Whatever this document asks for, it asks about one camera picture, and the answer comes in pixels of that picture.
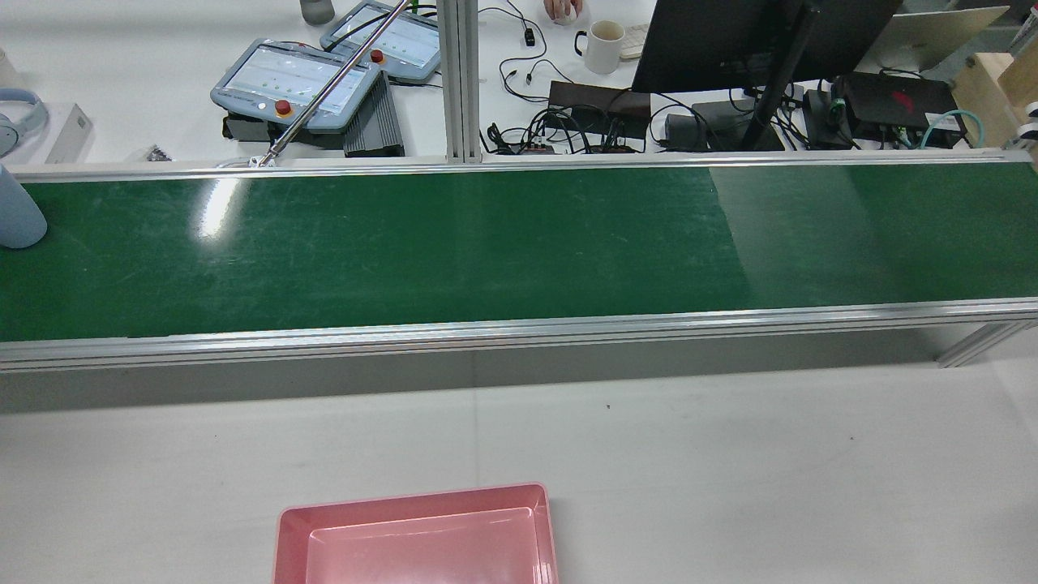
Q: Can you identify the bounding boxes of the dark brown flat box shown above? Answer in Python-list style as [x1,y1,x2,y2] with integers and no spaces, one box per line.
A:
[548,79,652,139]

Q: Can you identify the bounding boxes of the dark grey finned box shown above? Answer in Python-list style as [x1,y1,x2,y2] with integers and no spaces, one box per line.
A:
[342,71,406,158]

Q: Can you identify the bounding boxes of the pink plastic box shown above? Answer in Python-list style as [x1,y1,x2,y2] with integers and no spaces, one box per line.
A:
[272,483,560,584]

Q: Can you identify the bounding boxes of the dark metal box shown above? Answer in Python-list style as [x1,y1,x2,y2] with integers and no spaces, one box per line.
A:
[223,112,348,152]

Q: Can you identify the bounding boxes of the white cardboard box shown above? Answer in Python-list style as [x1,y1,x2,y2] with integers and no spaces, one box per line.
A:
[45,103,94,165]

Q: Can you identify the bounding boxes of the light blue plastic cup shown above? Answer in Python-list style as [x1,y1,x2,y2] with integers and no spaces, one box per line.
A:
[0,162,48,249]

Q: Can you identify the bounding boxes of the wooden box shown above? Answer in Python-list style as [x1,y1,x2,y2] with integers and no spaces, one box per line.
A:
[950,45,1038,151]

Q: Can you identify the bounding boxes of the grey power adapter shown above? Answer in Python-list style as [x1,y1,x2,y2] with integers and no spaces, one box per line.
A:
[665,114,710,152]

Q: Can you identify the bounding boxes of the grey blue teach pendant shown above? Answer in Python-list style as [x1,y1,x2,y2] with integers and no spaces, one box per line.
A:
[319,0,443,86]
[209,37,384,135]

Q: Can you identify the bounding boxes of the white keyboard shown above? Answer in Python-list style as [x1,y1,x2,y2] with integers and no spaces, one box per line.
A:
[620,23,652,61]

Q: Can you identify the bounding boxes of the black monitor with stand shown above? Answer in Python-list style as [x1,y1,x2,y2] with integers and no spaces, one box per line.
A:
[631,0,905,152]

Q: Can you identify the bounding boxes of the black docking adapter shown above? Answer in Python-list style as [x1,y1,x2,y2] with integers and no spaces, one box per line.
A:
[803,88,852,148]

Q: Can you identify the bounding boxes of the black mini computer red logo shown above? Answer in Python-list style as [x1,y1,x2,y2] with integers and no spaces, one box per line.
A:
[843,71,966,131]

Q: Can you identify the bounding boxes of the silver laptop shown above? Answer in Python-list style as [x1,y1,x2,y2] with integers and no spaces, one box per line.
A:
[860,4,1010,74]

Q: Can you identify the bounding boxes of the light blue headphones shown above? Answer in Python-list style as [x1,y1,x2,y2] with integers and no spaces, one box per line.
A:
[0,88,49,159]

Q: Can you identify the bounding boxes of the green belt conveyor aluminium frame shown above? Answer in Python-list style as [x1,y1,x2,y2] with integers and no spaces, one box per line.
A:
[0,148,1038,374]

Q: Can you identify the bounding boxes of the tangled black cables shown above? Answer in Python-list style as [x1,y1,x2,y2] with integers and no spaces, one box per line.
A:
[484,85,674,155]

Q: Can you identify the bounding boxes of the thin black cable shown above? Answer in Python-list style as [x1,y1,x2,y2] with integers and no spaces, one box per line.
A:
[497,55,573,105]

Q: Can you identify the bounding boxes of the aluminium profile post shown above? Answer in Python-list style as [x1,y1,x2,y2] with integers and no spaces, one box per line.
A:
[436,0,483,165]

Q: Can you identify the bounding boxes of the white mug black handle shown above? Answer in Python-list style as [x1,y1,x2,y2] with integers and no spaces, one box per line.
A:
[574,19,627,75]

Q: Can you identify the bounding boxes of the teal cable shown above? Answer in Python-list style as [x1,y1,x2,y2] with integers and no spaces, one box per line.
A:
[920,108,986,151]

